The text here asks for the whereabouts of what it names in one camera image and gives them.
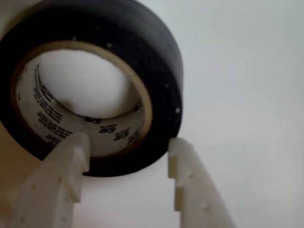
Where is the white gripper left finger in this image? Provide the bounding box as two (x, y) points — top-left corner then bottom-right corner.
(0, 132), (91, 228)

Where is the black tape roll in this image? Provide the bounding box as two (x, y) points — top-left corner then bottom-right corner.
(0, 0), (185, 178)

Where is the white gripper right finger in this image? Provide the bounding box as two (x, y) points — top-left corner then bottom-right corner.
(168, 138), (238, 228)

